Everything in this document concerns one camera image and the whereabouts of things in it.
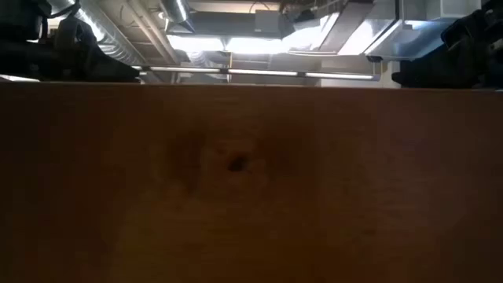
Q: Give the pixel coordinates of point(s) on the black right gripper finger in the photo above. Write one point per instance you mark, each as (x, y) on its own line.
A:
(424, 74)

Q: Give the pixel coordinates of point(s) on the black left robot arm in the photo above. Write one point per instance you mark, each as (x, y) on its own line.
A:
(19, 19)

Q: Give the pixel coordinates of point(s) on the silver ribbed ceiling duct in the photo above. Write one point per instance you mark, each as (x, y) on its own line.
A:
(114, 39)

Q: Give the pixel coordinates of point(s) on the silver smooth round duct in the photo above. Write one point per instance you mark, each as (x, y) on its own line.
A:
(177, 12)

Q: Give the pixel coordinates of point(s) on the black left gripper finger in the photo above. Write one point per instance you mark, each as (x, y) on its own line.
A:
(110, 72)

